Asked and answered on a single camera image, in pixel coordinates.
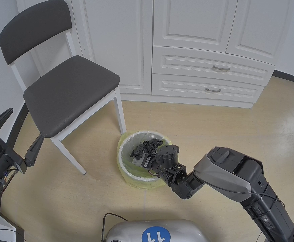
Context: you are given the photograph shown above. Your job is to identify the white chair grey cushions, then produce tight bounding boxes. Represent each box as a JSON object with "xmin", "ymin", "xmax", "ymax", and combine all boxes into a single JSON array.
[{"xmin": 0, "ymin": 0, "xmax": 127, "ymax": 175}]

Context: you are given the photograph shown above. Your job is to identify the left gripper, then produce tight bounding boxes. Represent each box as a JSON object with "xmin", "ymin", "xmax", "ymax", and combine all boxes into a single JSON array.
[{"xmin": 0, "ymin": 108, "xmax": 45, "ymax": 187}]

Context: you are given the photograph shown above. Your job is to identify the white wardrobe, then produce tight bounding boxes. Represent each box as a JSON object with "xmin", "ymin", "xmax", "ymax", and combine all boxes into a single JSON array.
[{"xmin": 14, "ymin": 0, "xmax": 294, "ymax": 108}]

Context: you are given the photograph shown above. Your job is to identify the black plastic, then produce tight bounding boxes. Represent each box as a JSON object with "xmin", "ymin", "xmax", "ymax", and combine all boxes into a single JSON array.
[{"xmin": 129, "ymin": 139, "xmax": 164, "ymax": 161}]

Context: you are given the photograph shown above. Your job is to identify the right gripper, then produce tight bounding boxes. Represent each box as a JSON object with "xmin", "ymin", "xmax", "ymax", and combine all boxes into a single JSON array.
[{"xmin": 141, "ymin": 153, "xmax": 163, "ymax": 173}]

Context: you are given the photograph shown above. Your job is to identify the white trash bin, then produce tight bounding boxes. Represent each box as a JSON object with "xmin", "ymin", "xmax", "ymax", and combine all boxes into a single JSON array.
[{"xmin": 119, "ymin": 131, "xmax": 171, "ymax": 185}]

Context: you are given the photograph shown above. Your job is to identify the yellow plastic bag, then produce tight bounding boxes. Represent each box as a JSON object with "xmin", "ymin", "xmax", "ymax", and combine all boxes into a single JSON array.
[{"xmin": 118, "ymin": 130, "xmax": 173, "ymax": 190}]

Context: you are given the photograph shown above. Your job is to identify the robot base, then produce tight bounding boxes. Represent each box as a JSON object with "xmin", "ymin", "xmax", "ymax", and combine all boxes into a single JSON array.
[{"xmin": 107, "ymin": 219, "xmax": 209, "ymax": 242}]

